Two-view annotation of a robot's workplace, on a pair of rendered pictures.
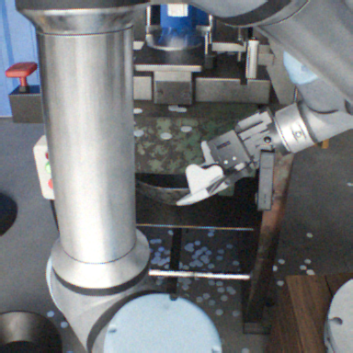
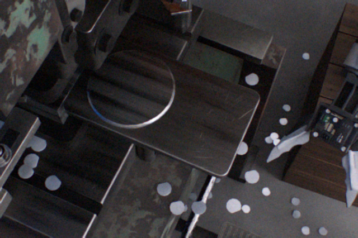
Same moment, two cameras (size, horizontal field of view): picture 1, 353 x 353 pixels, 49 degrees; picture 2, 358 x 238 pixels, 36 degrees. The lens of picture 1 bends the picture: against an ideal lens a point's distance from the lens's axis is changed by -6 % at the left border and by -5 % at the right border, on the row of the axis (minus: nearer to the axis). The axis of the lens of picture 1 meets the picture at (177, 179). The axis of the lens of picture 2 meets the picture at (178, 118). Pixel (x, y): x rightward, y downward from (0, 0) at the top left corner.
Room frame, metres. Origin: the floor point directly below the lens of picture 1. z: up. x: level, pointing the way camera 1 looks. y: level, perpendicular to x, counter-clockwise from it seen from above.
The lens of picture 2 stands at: (0.74, 0.33, 1.47)
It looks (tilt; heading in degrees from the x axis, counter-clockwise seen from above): 65 degrees down; 289
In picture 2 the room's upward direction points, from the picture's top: 2 degrees clockwise
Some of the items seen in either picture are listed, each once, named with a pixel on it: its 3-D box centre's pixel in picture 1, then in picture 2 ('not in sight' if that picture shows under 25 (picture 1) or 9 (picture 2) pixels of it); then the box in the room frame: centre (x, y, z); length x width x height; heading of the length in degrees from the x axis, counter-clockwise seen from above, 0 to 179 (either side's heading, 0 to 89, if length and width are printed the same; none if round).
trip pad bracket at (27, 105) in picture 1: (38, 124); not in sight; (0.84, 0.32, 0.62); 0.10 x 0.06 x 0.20; 86
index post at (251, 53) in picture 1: (251, 56); (181, 7); (0.91, -0.17, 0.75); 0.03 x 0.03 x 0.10; 86
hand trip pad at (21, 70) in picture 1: (23, 82); not in sight; (0.84, 0.34, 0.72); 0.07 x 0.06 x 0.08; 176
